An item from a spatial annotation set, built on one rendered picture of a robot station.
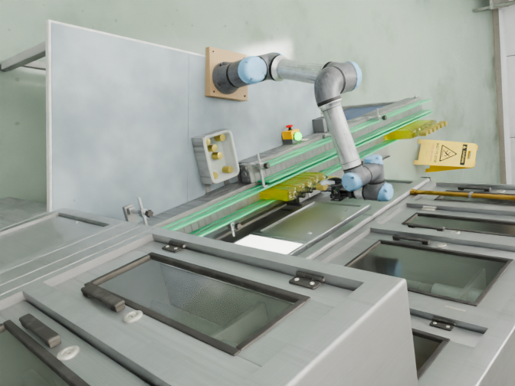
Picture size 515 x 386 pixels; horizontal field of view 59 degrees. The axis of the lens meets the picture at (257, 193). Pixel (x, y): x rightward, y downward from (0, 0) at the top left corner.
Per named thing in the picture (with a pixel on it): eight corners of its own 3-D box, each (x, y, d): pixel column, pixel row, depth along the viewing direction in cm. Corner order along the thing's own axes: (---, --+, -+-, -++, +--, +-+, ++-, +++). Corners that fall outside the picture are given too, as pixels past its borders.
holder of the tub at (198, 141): (204, 194, 218) (214, 195, 212) (191, 138, 210) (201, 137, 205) (230, 183, 229) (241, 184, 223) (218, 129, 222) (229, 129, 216)
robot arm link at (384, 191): (393, 178, 189) (395, 198, 191) (369, 178, 196) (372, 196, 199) (383, 185, 183) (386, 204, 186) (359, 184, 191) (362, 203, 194)
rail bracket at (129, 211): (123, 235, 185) (152, 243, 169) (111, 196, 181) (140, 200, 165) (132, 231, 189) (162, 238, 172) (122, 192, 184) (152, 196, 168)
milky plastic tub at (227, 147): (201, 184, 216) (213, 184, 210) (191, 137, 210) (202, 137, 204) (228, 173, 227) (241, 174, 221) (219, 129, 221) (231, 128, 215)
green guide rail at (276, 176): (257, 182, 223) (269, 183, 217) (257, 181, 223) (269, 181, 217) (421, 111, 337) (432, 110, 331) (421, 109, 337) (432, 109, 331)
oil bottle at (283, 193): (260, 198, 226) (293, 201, 210) (257, 188, 224) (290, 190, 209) (267, 194, 229) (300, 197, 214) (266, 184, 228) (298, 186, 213)
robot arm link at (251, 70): (224, 63, 204) (243, 57, 194) (246, 58, 213) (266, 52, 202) (231, 89, 207) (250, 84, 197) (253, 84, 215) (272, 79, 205)
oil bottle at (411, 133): (384, 139, 304) (425, 139, 283) (383, 131, 302) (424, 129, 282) (388, 138, 307) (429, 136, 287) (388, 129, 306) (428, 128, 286)
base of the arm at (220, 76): (212, 59, 212) (224, 54, 204) (237, 65, 222) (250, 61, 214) (211, 91, 212) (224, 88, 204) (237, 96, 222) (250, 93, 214)
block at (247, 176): (241, 183, 225) (250, 184, 220) (237, 165, 222) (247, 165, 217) (246, 181, 227) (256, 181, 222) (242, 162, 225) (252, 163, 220)
